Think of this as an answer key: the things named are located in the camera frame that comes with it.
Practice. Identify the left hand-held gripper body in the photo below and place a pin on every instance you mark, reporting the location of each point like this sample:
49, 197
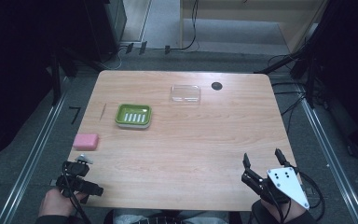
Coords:
78, 184

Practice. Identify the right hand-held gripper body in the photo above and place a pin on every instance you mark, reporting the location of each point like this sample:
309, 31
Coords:
287, 183

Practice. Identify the pink sponge block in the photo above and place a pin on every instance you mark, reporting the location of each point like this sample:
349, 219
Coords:
85, 142

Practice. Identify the green soap dish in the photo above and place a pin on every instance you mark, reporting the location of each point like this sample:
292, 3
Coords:
122, 117

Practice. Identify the clear plastic container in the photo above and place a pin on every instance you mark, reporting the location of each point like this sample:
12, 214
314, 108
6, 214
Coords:
185, 94

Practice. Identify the person's right hand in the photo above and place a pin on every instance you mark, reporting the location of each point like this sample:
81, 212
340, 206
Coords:
292, 207

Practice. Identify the person's left hand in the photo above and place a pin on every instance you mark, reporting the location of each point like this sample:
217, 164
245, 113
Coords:
55, 203

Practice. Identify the thin wooden stick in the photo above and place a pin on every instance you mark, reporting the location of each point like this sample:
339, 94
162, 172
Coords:
103, 112

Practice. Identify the black round table grommet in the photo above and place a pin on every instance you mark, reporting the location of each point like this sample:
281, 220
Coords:
216, 86

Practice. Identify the black tripod stand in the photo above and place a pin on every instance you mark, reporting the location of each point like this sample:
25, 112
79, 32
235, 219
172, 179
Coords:
304, 62

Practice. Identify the black metal stand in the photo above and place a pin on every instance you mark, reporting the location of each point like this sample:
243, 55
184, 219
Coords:
56, 77

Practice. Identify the black plug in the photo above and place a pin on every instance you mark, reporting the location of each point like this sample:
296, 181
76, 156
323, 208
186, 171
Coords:
167, 49
129, 48
143, 47

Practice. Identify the dark cabinet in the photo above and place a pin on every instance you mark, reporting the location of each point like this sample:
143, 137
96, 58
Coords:
105, 28

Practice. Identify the metal floor rail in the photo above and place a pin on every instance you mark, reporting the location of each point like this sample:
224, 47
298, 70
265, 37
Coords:
31, 161
333, 161

